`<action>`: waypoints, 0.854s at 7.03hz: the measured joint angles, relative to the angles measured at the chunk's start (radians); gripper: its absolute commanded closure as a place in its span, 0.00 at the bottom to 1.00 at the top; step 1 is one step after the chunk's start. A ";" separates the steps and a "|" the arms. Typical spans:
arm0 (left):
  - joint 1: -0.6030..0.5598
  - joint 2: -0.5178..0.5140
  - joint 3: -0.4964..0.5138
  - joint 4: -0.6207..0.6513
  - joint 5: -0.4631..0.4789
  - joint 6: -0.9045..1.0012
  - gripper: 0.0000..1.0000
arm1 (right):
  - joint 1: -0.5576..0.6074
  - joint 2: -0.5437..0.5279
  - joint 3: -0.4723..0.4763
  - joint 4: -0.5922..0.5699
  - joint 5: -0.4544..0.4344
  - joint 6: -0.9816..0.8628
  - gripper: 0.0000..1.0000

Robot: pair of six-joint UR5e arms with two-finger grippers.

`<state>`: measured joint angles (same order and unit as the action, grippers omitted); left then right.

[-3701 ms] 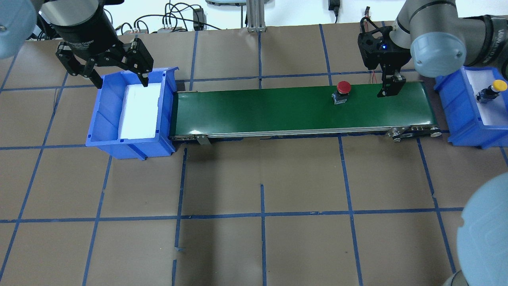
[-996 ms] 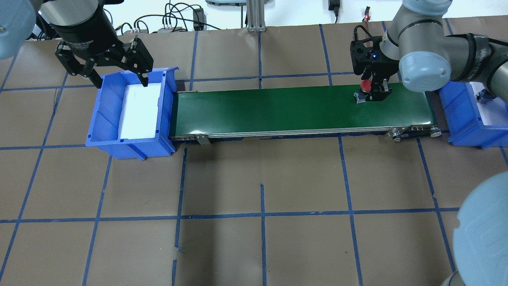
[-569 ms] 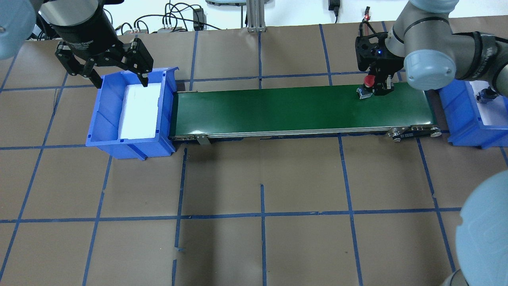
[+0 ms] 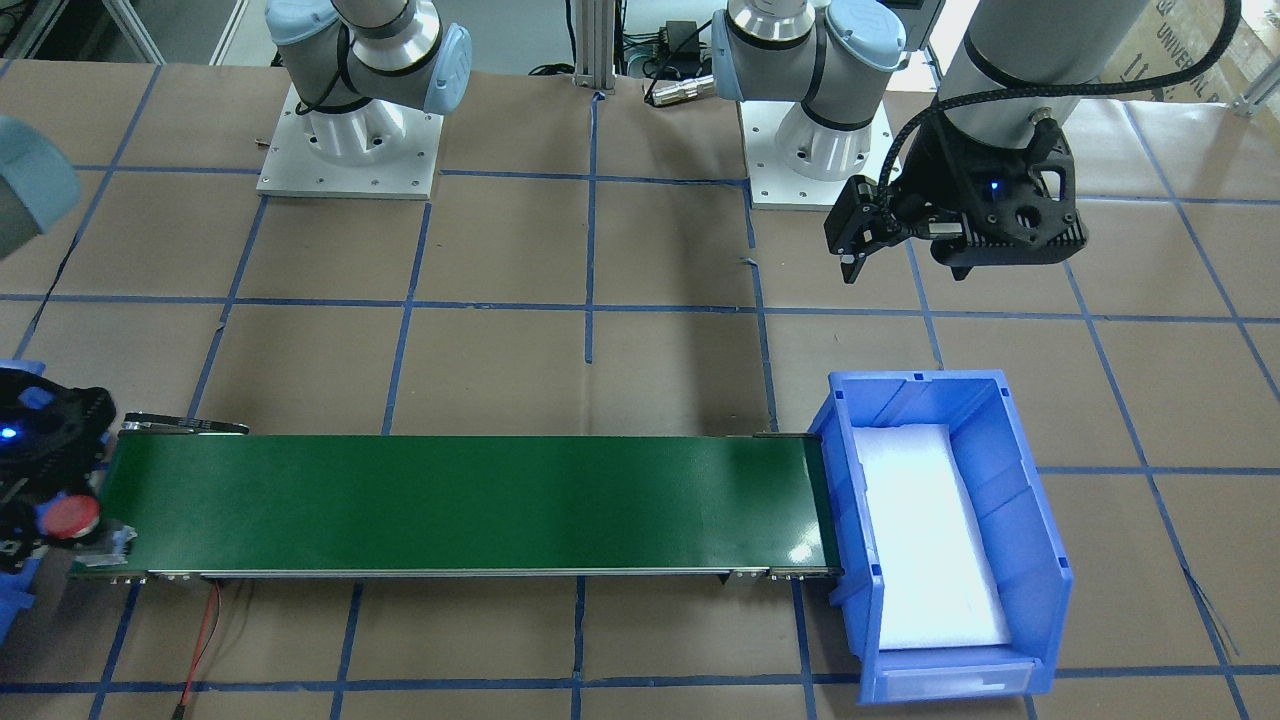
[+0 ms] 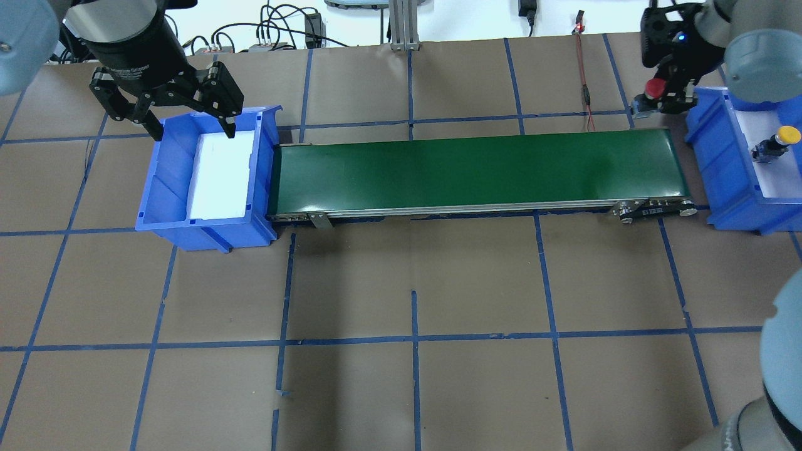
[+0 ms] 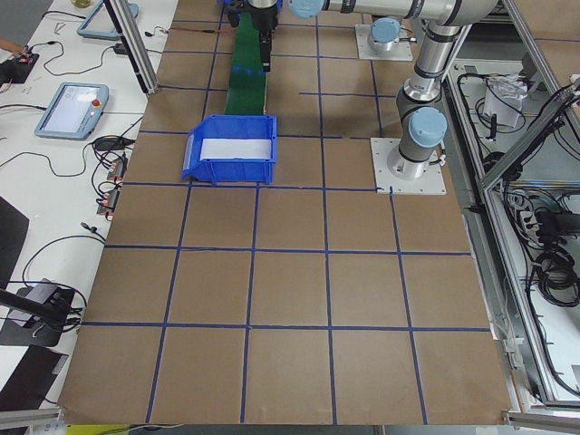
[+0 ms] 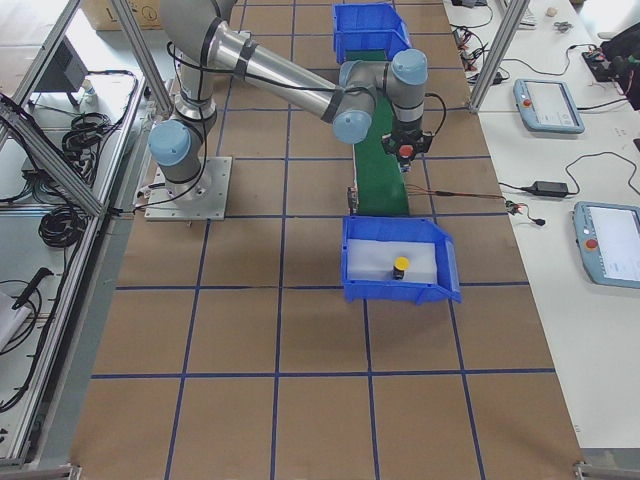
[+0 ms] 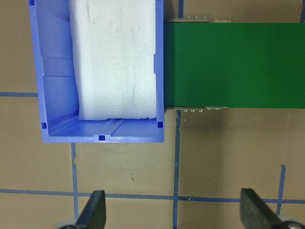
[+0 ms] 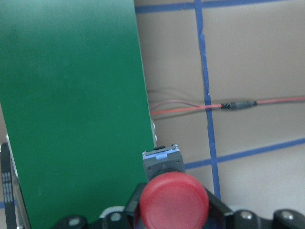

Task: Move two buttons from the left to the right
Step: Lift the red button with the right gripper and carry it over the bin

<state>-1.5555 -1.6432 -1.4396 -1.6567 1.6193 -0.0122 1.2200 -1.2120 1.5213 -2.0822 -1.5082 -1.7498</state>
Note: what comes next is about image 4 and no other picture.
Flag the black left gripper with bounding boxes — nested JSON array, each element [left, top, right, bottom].
[[842, 111, 1088, 284]]

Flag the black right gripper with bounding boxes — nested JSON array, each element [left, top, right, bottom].
[[1, 369, 116, 573]]

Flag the red push button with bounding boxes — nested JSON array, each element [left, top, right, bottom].
[[37, 495, 137, 568]]

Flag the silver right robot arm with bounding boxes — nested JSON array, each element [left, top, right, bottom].
[[1, 1, 474, 574]]

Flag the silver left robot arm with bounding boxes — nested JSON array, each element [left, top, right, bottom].
[[710, 1, 1146, 283]]

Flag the green conveyor belt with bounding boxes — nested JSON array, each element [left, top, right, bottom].
[[73, 433, 841, 579]]

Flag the blue bin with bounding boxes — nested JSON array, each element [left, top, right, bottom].
[[810, 369, 1074, 705], [0, 357, 47, 643]]

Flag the white foam pad bin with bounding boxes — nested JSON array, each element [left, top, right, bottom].
[[852, 424, 1011, 650]]

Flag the cardboard box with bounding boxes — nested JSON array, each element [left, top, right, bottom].
[[1100, 1, 1279, 102]]

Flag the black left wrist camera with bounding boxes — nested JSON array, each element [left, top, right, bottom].
[[823, 176, 910, 265]]

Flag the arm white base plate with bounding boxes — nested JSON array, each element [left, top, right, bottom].
[[739, 101, 893, 211], [256, 87, 444, 201]]

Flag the red black conveyor wires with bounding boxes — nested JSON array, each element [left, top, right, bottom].
[[172, 580, 223, 714]]

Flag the aluminium frame post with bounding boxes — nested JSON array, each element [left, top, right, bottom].
[[567, 1, 622, 96]]

